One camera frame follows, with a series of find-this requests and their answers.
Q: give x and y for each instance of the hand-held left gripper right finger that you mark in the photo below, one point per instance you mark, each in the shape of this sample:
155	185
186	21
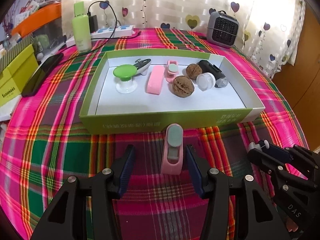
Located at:
193	172

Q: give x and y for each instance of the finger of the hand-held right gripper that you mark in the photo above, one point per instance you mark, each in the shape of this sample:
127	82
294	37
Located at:
262	158
277	152

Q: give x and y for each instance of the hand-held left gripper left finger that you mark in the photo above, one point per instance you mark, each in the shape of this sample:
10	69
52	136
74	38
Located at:
126	170

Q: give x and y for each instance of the white round case with mark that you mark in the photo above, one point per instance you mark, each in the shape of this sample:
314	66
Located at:
260	145

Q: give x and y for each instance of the pink clip with green pad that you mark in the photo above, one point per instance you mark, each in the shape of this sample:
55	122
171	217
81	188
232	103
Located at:
155	80
172	68
172	165

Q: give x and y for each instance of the green white paper box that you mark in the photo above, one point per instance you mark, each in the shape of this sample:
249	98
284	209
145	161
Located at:
162	100

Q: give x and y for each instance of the brown walnut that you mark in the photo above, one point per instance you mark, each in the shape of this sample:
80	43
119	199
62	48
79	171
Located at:
183	86
193	71

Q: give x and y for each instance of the white ribbed round container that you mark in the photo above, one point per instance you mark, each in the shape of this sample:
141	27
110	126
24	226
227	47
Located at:
205	81

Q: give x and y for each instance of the green top white base knob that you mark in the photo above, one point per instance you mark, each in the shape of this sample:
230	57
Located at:
123	71

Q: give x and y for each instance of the black device with clear cap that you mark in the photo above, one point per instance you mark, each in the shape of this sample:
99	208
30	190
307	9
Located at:
212	70

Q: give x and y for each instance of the black white oval gadget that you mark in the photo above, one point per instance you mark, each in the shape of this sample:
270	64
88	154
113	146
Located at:
143	66

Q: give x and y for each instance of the brown wooden panel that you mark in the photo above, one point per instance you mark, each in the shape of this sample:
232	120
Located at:
310	55

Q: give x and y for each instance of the black phone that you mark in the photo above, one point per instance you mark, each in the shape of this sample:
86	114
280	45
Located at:
40	77

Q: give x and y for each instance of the white side shelf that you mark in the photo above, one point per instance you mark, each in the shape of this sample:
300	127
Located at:
6	115

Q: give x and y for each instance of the grey mini heater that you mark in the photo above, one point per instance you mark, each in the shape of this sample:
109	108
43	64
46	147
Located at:
222	31

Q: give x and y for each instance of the white power strip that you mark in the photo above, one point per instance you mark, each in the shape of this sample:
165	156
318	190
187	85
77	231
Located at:
120	31

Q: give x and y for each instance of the yellow-green cardboard box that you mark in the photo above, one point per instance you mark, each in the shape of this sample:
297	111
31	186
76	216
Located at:
15	80

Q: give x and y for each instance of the small white bottle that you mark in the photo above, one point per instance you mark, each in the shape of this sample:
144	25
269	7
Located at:
40	55

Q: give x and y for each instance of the green lotion bottle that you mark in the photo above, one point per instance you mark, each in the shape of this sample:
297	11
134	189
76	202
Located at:
81	32

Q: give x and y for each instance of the black charger plug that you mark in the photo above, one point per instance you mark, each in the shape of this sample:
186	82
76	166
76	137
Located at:
93	23

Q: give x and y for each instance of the chevron patterned box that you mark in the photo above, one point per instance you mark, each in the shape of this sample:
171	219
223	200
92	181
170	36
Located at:
17	45

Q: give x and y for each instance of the heart print curtain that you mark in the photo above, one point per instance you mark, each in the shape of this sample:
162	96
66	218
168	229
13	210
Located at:
187	0

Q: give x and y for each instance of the clear bin with orange lid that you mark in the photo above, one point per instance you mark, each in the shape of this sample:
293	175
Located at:
40	12

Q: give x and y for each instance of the purple dried flower branches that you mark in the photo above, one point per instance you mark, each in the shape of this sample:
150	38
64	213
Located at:
6	26

